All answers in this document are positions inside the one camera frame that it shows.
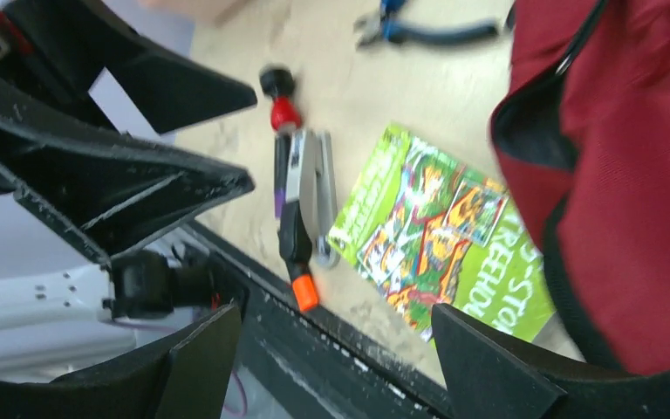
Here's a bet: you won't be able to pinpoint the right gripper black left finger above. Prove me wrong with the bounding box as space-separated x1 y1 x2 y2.
0 305 242 418

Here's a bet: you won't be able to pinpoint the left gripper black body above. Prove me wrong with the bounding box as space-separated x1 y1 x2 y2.
0 1 115 128

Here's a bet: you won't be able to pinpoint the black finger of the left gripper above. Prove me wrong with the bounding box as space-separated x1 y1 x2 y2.
0 77 254 264
3 1 257 134

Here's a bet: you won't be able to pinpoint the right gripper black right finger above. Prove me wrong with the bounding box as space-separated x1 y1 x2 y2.
432 304 670 418

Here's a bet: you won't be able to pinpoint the green bottom paperback book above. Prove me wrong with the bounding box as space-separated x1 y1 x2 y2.
327 125 554 342

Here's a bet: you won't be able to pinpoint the red backpack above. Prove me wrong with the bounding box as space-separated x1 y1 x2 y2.
490 1 670 374

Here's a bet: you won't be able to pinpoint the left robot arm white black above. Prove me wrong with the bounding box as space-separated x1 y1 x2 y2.
0 1 257 331

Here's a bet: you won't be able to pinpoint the pink plastic storage box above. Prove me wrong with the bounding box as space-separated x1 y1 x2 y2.
139 0 250 26

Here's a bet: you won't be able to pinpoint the red black glue stick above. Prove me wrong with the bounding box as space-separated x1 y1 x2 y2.
259 65 303 132

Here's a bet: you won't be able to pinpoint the purple black highlighter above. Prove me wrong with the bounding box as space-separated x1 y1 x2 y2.
274 132 291 219

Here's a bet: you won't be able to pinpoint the orange black highlighter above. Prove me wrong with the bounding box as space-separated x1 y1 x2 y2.
277 201 319 312

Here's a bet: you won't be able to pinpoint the blue handled pliers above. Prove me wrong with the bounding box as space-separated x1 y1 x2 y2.
353 0 500 48

